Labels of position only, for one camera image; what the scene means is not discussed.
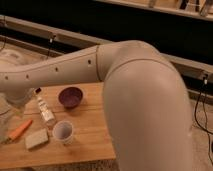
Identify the black cable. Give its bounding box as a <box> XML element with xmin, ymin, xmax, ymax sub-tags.
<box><xmin>46</xmin><ymin>34</ymin><xmax>57</xmax><ymax>59</ymax></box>
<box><xmin>194</xmin><ymin>75</ymin><xmax>213</xmax><ymax>158</ymax></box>

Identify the beige sponge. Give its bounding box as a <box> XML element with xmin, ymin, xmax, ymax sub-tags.
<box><xmin>25</xmin><ymin>129</ymin><xmax>48</xmax><ymax>150</ymax></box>

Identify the black cable left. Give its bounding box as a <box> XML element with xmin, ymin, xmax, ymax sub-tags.
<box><xmin>46</xmin><ymin>34</ymin><xmax>57</xmax><ymax>59</ymax></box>

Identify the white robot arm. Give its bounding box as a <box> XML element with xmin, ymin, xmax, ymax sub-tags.
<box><xmin>0</xmin><ymin>40</ymin><xmax>193</xmax><ymax>171</ymax></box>

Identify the wooden table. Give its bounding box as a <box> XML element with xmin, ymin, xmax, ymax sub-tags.
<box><xmin>0</xmin><ymin>83</ymin><xmax>115</xmax><ymax>169</ymax></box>

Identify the orange carrot-like pepper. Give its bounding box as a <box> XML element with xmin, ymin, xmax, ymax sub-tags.
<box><xmin>4</xmin><ymin>119</ymin><xmax>33</xmax><ymax>142</ymax></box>

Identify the dark purple bowl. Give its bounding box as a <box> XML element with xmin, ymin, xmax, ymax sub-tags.
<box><xmin>58</xmin><ymin>87</ymin><xmax>83</xmax><ymax>108</ymax></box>

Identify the white metal rail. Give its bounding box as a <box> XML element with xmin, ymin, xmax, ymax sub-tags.
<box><xmin>0</xmin><ymin>15</ymin><xmax>213</xmax><ymax>83</ymax></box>

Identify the black cable right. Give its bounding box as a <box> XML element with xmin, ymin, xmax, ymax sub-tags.
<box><xmin>194</xmin><ymin>75</ymin><xmax>213</xmax><ymax>158</ymax></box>

